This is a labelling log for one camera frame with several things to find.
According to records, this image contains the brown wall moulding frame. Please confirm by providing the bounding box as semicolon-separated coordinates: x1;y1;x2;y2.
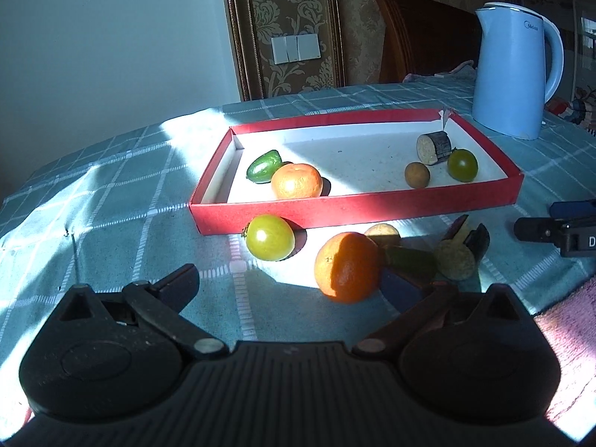
219;0;348;102

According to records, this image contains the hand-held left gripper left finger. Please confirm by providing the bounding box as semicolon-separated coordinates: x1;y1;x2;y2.
56;263;230;360

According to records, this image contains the small green fruit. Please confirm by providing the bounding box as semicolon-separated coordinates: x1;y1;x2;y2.
246;150;284;184

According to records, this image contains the white light switch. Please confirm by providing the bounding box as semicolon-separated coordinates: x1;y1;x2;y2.
271;34;321;65

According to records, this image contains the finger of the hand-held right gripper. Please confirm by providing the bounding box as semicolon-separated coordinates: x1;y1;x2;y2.
514;216;566;243
549;199;596;219

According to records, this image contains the brown wooden chair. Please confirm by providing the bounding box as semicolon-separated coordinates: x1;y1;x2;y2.
370;0;482;83

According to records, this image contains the green cucumber piece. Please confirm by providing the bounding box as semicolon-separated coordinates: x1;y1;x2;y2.
384;246;438;285

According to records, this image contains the colourful striped blanket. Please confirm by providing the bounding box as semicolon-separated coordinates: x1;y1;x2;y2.
545;86;596;137

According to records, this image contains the pink towel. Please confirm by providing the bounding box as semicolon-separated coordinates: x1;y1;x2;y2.
533;275;596;434

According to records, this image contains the dark sugarcane piece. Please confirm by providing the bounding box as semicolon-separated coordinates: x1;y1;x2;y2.
416;131;453;165
434;214;491;281

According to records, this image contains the light blue electric kettle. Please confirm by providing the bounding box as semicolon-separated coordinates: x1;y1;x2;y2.
472;2;565;140

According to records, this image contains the pink cloth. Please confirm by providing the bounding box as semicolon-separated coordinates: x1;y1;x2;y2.
403;60;476;83

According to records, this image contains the green tomato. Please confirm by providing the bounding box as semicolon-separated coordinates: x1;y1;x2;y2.
447;148;479;183

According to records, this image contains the red cardboard box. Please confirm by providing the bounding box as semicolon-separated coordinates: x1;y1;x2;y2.
188;108;524;236

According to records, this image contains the teal checked tablecloth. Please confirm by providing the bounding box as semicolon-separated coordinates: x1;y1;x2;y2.
0;74;596;447

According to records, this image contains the orange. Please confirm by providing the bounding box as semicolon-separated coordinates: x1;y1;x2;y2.
271;163;324;200
314;232;385;303

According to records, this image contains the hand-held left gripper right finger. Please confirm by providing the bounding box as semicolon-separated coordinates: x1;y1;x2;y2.
351;267;534;355

